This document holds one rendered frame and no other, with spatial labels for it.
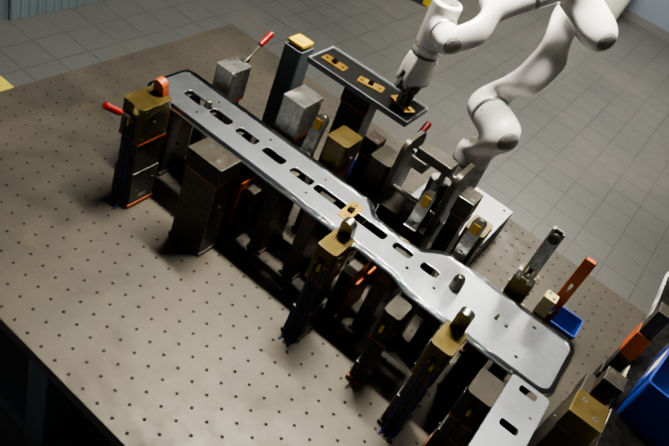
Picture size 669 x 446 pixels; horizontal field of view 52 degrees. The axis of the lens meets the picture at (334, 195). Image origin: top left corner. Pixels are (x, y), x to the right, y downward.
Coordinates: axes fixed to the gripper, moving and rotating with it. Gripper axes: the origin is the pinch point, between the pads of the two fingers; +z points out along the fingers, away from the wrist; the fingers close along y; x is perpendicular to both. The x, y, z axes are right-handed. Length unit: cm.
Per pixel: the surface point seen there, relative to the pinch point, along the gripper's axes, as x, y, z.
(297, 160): 1.9, 32.1, 18.6
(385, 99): -3.4, 3.9, 2.7
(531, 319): 69, -3, 19
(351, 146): 6.5, 18.8, 11.2
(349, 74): -16.3, 9.1, 2.7
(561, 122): -110, -278, 120
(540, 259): 60, -6, 7
